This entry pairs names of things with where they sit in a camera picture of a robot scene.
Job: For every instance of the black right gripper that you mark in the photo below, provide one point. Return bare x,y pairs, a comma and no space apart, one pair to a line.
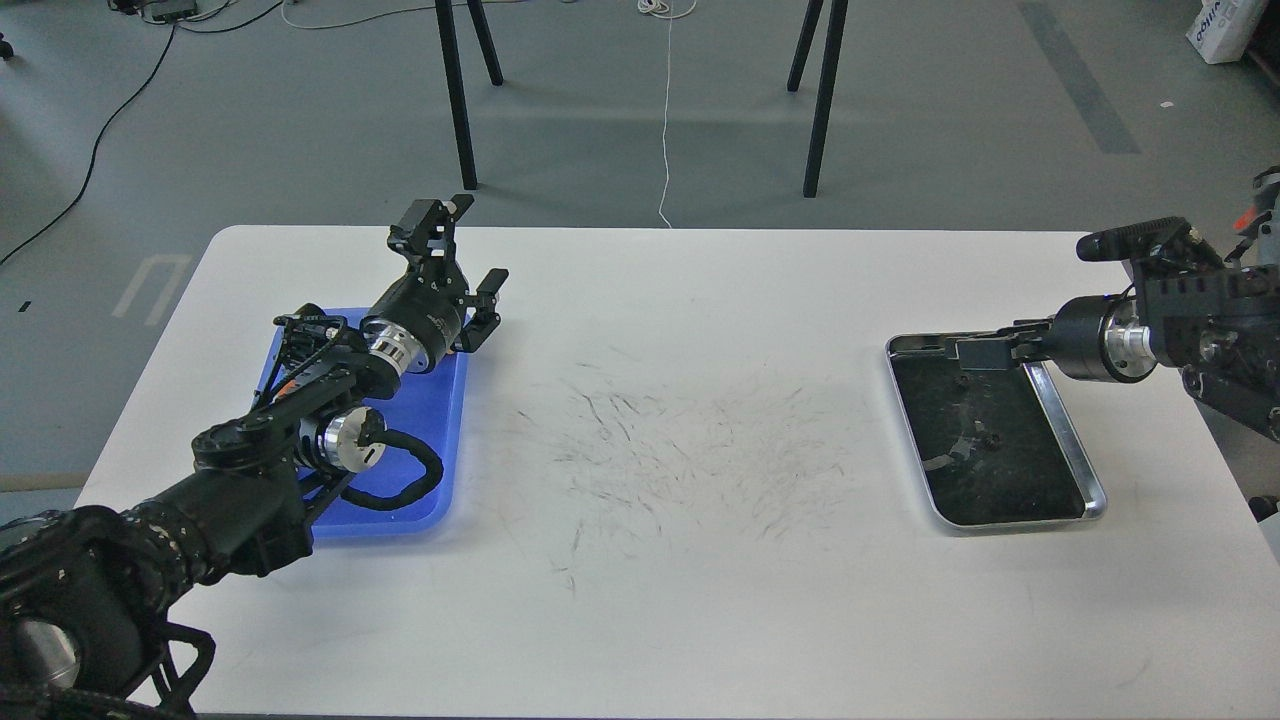
1093,338

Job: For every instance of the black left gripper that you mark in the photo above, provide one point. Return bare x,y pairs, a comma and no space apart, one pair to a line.
428,312

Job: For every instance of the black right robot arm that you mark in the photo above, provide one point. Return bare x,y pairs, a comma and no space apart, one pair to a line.
1211,318

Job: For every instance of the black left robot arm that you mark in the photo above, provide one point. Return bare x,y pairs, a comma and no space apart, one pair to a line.
87,592

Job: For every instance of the silver metal tray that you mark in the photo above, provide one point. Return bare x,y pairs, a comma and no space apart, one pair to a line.
1039,478

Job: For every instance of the black table legs right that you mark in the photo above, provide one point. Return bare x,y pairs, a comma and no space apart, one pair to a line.
838,13

